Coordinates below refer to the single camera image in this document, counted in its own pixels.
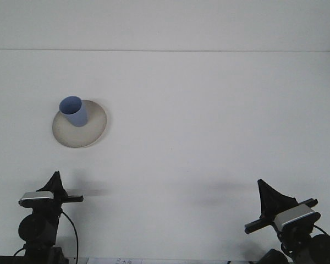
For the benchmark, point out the white printed paper sheet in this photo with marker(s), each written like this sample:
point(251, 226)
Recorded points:
point(121, 261)

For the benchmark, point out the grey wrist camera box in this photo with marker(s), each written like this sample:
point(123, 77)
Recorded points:
point(36, 197)
point(297, 217)

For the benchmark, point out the pale blue cup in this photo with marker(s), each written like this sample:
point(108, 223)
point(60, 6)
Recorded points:
point(77, 116)

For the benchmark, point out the pale round plate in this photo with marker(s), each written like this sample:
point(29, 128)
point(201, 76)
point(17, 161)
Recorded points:
point(82, 137)

